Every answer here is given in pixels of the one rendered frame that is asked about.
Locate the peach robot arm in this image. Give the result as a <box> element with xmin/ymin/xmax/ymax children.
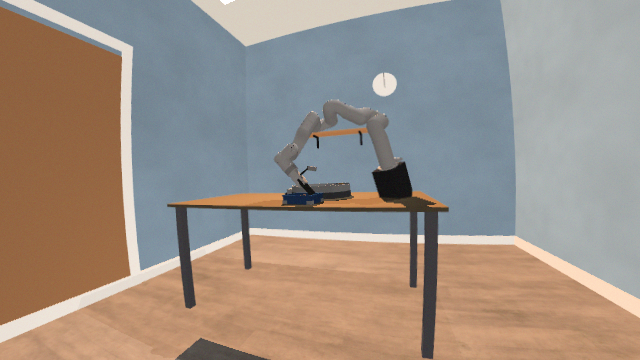
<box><xmin>274</xmin><ymin>100</ymin><xmax>403</xmax><ymax>176</ymax></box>

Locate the blue crate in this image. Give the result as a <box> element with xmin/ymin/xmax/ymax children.
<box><xmin>282</xmin><ymin>193</ymin><xmax>323</xmax><ymax>205</ymax></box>

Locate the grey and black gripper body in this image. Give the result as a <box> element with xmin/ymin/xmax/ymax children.
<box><xmin>288</xmin><ymin>167</ymin><xmax>308</xmax><ymax>188</ymax></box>

